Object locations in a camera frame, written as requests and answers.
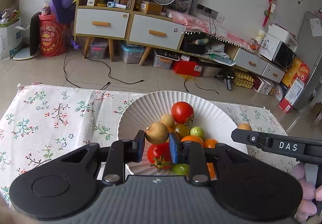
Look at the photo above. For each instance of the clear storage bin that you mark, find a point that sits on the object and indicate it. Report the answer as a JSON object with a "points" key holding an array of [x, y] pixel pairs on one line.
{"points": [[164, 59]]}

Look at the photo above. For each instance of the small orange tomato in plate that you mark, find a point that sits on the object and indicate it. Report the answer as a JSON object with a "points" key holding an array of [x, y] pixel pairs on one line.
{"points": [[210, 143]]}

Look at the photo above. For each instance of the white paper bag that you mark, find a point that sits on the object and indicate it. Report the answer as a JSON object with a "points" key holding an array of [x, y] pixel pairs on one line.
{"points": [[11, 40]]}

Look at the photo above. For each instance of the green oval tomato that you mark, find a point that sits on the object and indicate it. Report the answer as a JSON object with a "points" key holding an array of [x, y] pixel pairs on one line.
{"points": [[197, 131]]}

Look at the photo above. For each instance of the yellow egg cartons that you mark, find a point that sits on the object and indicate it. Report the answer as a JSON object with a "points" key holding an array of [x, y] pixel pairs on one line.
{"points": [[243, 79]]}

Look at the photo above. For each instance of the white ribbed plate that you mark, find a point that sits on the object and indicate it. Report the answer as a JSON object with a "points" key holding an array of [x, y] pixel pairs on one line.
{"points": [[163, 112]]}

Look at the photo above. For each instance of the large red tomato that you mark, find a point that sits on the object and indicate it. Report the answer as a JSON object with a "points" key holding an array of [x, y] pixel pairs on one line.
{"points": [[159, 156]]}

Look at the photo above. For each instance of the small red cherry tomato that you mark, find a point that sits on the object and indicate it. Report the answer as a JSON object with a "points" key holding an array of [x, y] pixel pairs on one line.
{"points": [[182, 112]]}

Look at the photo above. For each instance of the floral tablecloth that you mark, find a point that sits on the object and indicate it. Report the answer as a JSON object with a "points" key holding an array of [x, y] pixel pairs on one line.
{"points": [[44, 122]]}

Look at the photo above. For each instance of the red round bucket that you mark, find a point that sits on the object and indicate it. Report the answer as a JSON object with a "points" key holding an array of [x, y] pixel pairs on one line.
{"points": [[52, 36]]}

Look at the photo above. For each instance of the green-red tomato in plate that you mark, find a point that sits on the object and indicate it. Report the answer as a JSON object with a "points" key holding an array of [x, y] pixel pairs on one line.
{"points": [[181, 169]]}

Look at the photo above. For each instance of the brown longan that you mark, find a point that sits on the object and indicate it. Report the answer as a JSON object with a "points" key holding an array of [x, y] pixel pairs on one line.
{"points": [[245, 126], [168, 120], [157, 133]]}

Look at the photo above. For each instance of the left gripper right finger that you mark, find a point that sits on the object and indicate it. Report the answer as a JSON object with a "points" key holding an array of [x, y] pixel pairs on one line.
{"points": [[192, 154]]}

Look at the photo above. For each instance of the large orange mandarin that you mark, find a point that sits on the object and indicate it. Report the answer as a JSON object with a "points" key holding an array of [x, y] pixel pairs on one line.
{"points": [[193, 138]]}

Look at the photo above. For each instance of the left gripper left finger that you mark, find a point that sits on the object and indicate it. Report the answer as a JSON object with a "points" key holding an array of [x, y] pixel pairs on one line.
{"points": [[120, 153]]}

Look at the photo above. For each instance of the red box under shelf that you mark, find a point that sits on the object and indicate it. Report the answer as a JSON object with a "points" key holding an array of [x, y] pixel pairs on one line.
{"points": [[189, 68]]}

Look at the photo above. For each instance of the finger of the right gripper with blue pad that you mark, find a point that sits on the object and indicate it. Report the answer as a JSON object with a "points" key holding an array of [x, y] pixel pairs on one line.
{"points": [[258, 139]]}

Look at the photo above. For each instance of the wooden cabinet with white drawers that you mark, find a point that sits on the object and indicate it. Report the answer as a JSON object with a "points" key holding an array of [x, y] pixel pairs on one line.
{"points": [[126, 24]]}

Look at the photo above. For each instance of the pink cloth on shelf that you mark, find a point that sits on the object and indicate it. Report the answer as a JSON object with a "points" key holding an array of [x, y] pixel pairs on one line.
{"points": [[194, 24]]}

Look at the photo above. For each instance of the person's right hand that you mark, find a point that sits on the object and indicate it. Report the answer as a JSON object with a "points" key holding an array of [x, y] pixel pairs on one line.
{"points": [[307, 207]]}

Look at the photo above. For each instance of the low white tv cabinet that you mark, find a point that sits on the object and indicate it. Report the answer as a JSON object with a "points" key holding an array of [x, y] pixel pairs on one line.
{"points": [[253, 63]]}

